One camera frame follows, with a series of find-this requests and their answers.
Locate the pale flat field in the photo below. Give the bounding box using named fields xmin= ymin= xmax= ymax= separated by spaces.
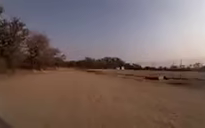
xmin=99 ymin=68 xmax=205 ymax=83

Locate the white building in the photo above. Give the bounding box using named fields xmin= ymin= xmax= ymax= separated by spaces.
xmin=115 ymin=65 xmax=126 ymax=71

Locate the sandy dirt ground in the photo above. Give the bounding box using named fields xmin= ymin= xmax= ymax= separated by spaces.
xmin=0 ymin=68 xmax=205 ymax=128

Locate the row of trees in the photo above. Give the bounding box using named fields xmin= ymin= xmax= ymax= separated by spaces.
xmin=0 ymin=2 xmax=68 ymax=74

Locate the distant tree line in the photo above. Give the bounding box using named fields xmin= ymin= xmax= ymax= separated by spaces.
xmin=64 ymin=56 xmax=205 ymax=72

